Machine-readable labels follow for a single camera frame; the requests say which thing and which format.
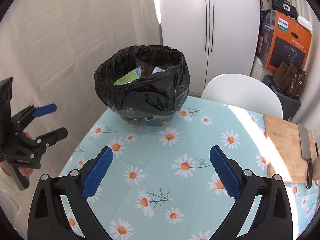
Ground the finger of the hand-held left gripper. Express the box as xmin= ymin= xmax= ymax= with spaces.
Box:
xmin=11 ymin=103 xmax=57 ymax=128
xmin=24 ymin=127 xmax=68 ymax=153

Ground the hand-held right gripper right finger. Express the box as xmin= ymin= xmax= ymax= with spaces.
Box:
xmin=209 ymin=145 xmax=293 ymax=240

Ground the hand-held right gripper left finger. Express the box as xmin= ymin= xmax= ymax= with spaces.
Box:
xmin=27 ymin=145 xmax=113 ymax=240

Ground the bin with black bag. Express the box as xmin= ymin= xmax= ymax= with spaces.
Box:
xmin=94 ymin=44 xmax=191 ymax=132

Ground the person's left hand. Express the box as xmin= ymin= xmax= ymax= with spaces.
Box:
xmin=0 ymin=131 xmax=33 ymax=178

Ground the wooden cutting board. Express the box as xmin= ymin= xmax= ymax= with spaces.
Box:
xmin=264 ymin=114 xmax=319 ymax=183

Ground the daisy print tablecloth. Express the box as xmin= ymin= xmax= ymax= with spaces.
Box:
xmin=58 ymin=95 xmax=320 ymax=240

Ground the beige curtain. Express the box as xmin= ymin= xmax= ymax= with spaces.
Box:
xmin=0 ymin=0 xmax=163 ymax=220

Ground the white chair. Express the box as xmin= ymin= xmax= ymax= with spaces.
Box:
xmin=201 ymin=74 xmax=283 ymax=120

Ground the kitchen cleaver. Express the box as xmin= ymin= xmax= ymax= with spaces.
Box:
xmin=297 ymin=122 xmax=316 ymax=190

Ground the black stool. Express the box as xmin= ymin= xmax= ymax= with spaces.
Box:
xmin=262 ymin=74 xmax=302 ymax=122

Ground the brown leather bag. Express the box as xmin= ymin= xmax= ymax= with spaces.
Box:
xmin=272 ymin=61 xmax=307 ymax=98

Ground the orange cardboard box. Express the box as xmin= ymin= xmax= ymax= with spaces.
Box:
xmin=257 ymin=9 xmax=313 ymax=72

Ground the white refrigerator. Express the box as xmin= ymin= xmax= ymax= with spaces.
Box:
xmin=160 ymin=0 xmax=260 ymax=98

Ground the white plastic container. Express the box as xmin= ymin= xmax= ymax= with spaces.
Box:
xmin=297 ymin=16 xmax=313 ymax=33

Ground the black handbag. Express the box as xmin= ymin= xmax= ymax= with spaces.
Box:
xmin=271 ymin=0 xmax=299 ymax=20

